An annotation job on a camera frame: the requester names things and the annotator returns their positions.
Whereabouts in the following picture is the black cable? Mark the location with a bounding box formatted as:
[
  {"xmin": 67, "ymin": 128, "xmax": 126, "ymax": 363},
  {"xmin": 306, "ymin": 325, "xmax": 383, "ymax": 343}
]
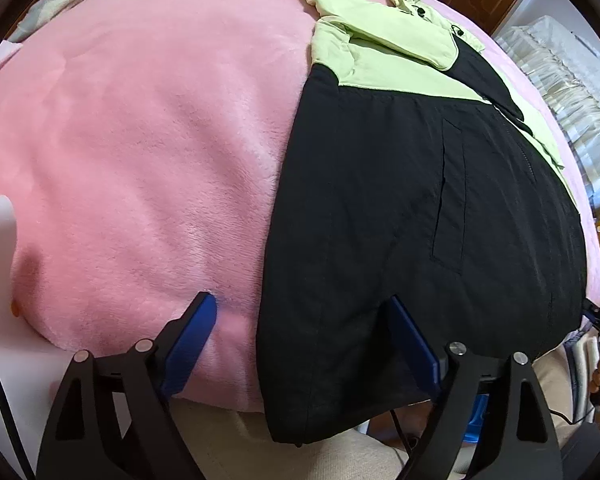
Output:
[
  {"xmin": 549, "ymin": 407, "xmax": 600, "ymax": 428},
  {"xmin": 389, "ymin": 407, "xmax": 421, "ymax": 480}
]

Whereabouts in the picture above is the green and black hooded jacket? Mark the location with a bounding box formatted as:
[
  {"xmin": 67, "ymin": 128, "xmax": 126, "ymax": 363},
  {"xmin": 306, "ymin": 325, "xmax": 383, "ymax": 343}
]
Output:
[{"xmin": 256, "ymin": 0, "xmax": 588, "ymax": 445}]

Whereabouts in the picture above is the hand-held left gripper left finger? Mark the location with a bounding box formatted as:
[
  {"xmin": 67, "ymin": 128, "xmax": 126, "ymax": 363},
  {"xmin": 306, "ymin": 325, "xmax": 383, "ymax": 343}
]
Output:
[{"xmin": 36, "ymin": 291, "xmax": 218, "ymax": 480}]

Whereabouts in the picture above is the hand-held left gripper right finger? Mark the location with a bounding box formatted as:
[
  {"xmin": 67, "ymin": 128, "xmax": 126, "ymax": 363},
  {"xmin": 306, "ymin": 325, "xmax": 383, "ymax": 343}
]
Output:
[{"xmin": 386, "ymin": 296, "xmax": 563, "ymax": 480}]

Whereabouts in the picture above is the black and white patterned cloth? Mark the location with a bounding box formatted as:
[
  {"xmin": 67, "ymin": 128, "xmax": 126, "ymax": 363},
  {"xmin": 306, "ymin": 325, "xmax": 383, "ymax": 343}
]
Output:
[{"xmin": 562, "ymin": 327, "xmax": 600, "ymax": 413}]

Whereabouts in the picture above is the pink plush blanket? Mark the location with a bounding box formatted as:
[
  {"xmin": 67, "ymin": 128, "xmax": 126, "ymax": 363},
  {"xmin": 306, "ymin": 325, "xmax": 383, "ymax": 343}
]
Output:
[{"xmin": 0, "ymin": 0, "xmax": 600, "ymax": 413}]

